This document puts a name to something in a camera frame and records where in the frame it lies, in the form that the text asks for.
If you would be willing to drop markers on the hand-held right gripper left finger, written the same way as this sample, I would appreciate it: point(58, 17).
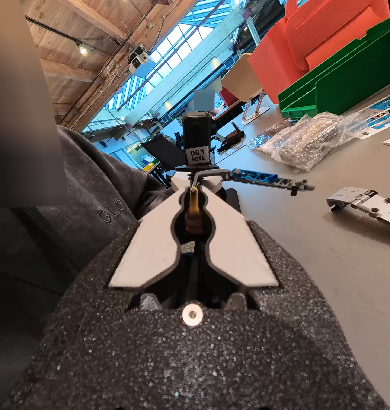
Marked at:
point(150, 253)

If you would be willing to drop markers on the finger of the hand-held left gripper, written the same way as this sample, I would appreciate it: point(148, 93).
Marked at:
point(212, 184)
point(182, 181)

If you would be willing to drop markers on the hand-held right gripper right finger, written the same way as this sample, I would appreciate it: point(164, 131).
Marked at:
point(239, 253)

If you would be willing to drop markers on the yellow toy connector pin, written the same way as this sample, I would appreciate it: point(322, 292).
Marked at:
point(194, 201)

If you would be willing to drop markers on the grey blue toy assembly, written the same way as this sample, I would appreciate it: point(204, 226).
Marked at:
point(252, 176)

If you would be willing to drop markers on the grey hinged toy assembly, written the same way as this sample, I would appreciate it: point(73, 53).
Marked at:
point(345, 200)

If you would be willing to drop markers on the person's left forearm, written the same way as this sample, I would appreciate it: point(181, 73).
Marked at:
point(153, 198)

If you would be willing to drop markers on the black brown desk device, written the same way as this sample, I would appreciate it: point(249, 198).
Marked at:
point(230, 139)

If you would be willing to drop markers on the person's left hand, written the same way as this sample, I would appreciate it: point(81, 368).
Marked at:
point(193, 224)

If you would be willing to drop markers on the red box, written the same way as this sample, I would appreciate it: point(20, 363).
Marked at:
point(228, 96)

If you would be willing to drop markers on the crumpled clear plastic bag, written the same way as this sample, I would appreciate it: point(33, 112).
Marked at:
point(265, 137)

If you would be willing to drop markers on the plywood stand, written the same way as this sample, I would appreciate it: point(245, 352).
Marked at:
point(239, 77)

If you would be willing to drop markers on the person's grey sweatshirt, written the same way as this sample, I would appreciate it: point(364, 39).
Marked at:
point(86, 192)

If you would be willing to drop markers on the orange plastic carry case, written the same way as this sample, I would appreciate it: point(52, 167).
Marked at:
point(271, 64)

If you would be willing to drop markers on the clear bag of dark parts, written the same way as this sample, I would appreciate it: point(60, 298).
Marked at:
point(310, 141)

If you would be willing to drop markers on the ceiling spotlight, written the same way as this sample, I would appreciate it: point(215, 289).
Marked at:
point(83, 50)

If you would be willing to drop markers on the green storage bin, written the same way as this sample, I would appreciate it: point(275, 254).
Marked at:
point(342, 93)

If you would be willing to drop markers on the blue sticker sheet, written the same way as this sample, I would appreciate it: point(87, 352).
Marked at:
point(383, 118)

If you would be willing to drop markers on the white ceiling camera unit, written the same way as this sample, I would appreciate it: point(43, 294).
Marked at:
point(138, 61)

